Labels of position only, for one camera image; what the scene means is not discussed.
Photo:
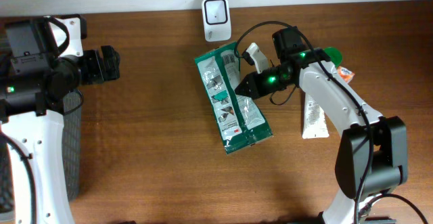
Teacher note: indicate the green lid jar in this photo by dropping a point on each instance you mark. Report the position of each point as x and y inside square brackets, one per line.
[335, 55]

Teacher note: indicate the white barcode scanner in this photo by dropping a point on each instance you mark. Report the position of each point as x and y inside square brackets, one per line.
[216, 20]

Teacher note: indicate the grey plastic basket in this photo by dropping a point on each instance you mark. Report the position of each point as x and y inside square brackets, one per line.
[44, 155]

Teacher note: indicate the green 3M gloves packet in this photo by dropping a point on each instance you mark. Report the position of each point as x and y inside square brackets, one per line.
[239, 120]

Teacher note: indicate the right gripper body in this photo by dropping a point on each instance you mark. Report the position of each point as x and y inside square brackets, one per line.
[273, 78]

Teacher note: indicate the white cream tube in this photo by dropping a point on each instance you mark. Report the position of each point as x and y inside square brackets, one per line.
[314, 120]

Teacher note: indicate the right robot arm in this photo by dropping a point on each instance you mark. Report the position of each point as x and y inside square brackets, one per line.
[372, 157]

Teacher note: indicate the orange small box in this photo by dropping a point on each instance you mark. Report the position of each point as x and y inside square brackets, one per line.
[345, 74]

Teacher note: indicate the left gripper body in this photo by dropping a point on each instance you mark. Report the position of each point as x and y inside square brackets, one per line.
[93, 70]

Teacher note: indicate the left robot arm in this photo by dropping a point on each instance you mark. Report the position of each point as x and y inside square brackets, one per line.
[43, 66]

